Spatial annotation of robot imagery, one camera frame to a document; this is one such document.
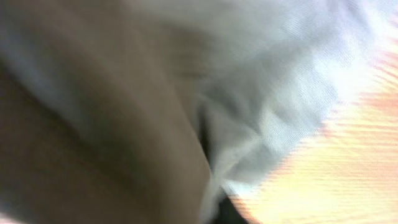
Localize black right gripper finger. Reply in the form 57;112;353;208
214;196;249;224

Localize grey shorts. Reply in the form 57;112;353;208
124;0;392;224

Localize brown cardboard box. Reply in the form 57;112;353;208
1;1;218;223

